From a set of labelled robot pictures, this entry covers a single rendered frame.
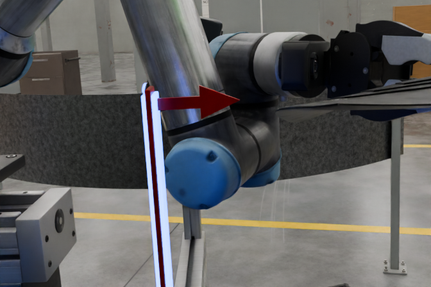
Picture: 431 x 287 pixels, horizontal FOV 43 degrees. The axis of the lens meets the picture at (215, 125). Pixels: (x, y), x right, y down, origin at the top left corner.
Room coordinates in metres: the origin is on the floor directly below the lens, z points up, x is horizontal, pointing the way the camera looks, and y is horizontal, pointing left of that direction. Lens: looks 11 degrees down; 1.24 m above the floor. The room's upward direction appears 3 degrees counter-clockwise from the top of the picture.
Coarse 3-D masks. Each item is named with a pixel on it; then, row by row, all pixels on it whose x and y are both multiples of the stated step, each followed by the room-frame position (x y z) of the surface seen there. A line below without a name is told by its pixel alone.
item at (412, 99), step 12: (396, 84) 0.42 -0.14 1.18; (408, 84) 0.39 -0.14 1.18; (420, 84) 0.38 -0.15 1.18; (348, 96) 0.37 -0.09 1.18; (360, 96) 0.37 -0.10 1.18; (372, 96) 0.36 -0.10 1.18; (384, 96) 0.35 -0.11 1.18; (396, 96) 0.34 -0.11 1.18; (408, 96) 0.33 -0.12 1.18; (420, 96) 0.33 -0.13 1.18; (288, 108) 0.34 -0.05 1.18; (300, 108) 0.31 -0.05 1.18; (312, 108) 0.30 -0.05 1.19; (324, 108) 0.29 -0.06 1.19; (336, 108) 0.29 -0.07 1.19; (348, 108) 0.29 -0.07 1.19; (360, 108) 0.29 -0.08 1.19; (372, 108) 0.30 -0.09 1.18; (384, 108) 0.30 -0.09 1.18; (396, 108) 0.30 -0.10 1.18; (408, 108) 0.30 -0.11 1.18; (288, 120) 0.48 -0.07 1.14; (300, 120) 0.50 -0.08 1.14
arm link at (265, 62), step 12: (276, 36) 0.63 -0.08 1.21; (288, 36) 0.62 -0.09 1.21; (264, 48) 0.63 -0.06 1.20; (276, 48) 0.61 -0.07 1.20; (264, 60) 0.62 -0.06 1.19; (276, 60) 0.60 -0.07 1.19; (264, 72) 0.62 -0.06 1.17; (276, 72) 0.60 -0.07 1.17; (264, 84) 0.63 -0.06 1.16; (276, 84) 0.61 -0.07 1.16; (288, 96) 0.62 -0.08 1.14
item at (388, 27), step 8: (360, 24) 0.53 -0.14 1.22; (368, 24) 0.52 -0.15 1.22; (376, 24) 0.52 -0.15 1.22; (384, 24) 0.51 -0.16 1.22; (392, 24) 0.50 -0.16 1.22; (400, 24) 0.49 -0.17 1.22; (360, 32) 0.53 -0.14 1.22; (368, 32) 0.52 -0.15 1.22; (376, 32) 0.51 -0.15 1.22; (384, 32) 0.51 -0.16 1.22; (392, 32) 0.50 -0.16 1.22; (400, 32) 0.49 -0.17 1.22; (408, 32) 0.49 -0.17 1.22; (416, 32) 0.48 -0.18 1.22; (376, 40) 0.51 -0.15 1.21; (376, 48) 0.52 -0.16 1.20
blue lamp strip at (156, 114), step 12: (156, 96) 0.38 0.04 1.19; (156, 108) 0.38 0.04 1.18; (156, 120) 0.37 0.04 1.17; (156, 132) 0.37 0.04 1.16; (156, 144) 0.37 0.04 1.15; (156, 156) 0.37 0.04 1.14; (168, 228) 0.39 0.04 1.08; (168, 240) 0.39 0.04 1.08; (168, 252) 0.38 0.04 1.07; (168, 264) 0.37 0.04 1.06; (168, 276) 0.37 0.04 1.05
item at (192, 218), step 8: (184, 208) 0.90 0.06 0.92; (184, 216) 0.90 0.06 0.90; (192, 216) 0.91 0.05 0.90; (200, 216) 0.91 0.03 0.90; (184, 224) 0.90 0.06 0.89; (192, 224) 0.91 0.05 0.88; (200, 224) 0.90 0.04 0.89; (184, 232) 0.90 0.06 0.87; (192, 232) 0.91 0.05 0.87; (200, 232) 0.90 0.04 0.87
